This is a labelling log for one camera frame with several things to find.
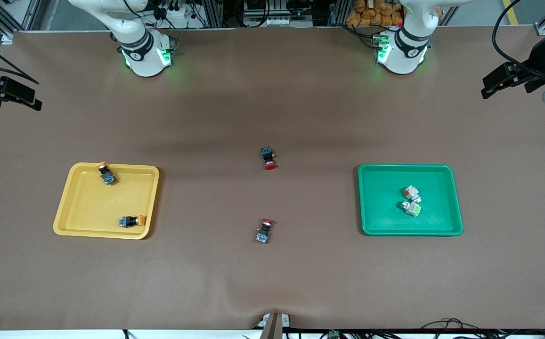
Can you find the metal table clamp bracket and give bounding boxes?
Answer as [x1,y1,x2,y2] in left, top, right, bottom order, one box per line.
[256,312,293,339]

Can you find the black cable bundle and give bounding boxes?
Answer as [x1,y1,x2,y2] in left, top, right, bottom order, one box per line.
[418,318,545,339]

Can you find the brown table cover mat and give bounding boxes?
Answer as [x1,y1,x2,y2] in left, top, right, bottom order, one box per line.
[0,26,545,331]

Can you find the red cap push button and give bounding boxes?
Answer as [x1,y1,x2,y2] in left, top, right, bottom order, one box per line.
[255,218,276,244]
[260,147,277,170]

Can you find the green plastic tray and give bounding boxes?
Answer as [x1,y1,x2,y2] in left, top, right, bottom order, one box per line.
[358,164,464,237]

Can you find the white terminal strip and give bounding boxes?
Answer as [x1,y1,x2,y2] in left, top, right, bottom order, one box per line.
[244,16,301,28]

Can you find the white power strip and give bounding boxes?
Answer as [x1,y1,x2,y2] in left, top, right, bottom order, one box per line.
[152,2,193,23]

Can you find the aluminium frame post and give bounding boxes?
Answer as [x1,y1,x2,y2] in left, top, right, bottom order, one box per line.
[327,0,350,26]
[201,0,223,28]

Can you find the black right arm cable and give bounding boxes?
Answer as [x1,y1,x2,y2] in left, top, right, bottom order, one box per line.
[0,33,40,85]

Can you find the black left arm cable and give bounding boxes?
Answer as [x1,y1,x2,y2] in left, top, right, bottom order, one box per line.
[491,0,537,71]

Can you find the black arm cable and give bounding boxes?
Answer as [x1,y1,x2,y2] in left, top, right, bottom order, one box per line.
[491,0,537,71]
[0,33,40,85]

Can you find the white push button orange part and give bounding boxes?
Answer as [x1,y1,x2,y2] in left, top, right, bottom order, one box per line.
[402,185,422,204]

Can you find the yellow plastic tray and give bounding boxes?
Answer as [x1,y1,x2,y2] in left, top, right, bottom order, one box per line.
[53,162,160,240]

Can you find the orange knobbly objects pile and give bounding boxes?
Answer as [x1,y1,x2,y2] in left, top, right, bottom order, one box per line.
[346,0,402,27]

